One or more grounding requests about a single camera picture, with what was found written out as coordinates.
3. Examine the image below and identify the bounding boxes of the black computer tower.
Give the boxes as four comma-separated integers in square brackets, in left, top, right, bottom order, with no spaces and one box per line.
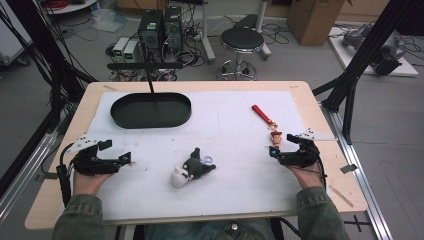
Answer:
[162,5,184,55]
[137,9,165,63]

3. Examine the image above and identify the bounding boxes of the person's blue jeans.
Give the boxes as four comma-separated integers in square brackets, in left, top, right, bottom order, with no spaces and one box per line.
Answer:
[144,218,278,240]

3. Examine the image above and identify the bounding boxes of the black and white plush toy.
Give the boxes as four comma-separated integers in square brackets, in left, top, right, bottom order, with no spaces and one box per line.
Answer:
[171,147,217,189]

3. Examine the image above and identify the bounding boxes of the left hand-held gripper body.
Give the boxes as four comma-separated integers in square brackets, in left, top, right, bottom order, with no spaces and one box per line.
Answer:
[64,133,123,177]

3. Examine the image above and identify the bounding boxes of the thin wooden stick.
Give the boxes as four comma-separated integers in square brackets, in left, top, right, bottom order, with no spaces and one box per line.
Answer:
[328,184,355,209]

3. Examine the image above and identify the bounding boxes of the black tape piece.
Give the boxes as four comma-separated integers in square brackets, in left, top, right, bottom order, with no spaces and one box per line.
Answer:
[339,163,358,175]

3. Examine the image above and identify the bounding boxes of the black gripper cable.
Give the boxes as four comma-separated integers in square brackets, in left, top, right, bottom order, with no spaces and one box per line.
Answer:
[55,142,75,208]
[311,146,328,192]

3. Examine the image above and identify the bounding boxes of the red strap cowboy figure keychain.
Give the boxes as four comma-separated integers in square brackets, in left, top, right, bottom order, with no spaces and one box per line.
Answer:
[251,104,284,149]

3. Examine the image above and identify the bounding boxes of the person's left hand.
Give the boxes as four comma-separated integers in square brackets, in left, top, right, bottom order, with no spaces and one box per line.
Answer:
[72,170,115,197]

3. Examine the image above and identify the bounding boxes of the clear plastic bag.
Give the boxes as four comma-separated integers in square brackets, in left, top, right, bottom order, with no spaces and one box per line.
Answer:
[91,7,130,34]

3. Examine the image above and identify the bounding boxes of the white mat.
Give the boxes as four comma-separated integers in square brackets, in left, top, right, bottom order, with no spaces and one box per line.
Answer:
[83,89,332,222]

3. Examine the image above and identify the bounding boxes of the black metal frame post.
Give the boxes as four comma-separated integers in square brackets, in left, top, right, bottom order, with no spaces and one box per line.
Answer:
[0,0,98,134]
[312,0,424,145]

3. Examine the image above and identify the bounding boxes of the brown cardboard box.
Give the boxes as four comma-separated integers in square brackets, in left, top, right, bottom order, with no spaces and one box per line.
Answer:
[286,0,348,47]

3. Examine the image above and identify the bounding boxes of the black round stool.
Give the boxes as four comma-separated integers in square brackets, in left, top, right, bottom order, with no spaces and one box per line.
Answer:
[217,27,266,82]

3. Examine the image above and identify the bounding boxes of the small white power box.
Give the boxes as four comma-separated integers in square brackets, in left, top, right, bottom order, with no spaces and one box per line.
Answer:
[112,36,130,63]
[123,40,140,64]

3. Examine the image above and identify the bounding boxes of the black oval tray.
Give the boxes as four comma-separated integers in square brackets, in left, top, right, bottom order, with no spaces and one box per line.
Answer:
[110,92,193,130]

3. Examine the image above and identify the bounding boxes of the grey device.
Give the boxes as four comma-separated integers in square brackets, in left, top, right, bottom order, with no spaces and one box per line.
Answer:
[341,23,373,51]

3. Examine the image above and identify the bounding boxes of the black device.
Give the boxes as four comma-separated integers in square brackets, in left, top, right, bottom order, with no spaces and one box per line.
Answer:
[371,35,408,77]

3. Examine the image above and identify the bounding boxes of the black T-shaped stand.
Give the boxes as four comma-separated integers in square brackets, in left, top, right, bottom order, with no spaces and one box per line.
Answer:
[106,62,185,105]

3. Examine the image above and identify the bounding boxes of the person's right hand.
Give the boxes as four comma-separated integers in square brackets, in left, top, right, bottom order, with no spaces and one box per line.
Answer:
[287,164,325,200]

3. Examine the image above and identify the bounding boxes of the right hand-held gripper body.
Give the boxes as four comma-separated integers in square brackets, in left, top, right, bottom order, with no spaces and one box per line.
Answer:
[277,127,338,169]

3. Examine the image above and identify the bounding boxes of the white floor board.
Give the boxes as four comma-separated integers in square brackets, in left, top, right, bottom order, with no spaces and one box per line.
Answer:
[327,26,420,79]

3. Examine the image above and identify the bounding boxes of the white desk leg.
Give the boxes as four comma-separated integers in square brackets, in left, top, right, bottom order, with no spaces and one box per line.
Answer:
[199,0,217,65]
[254,0,273,62]

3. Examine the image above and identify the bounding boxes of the aluminium rail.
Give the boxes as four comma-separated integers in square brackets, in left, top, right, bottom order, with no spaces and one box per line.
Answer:
[320,102,395,240]
[0,129,60,219]

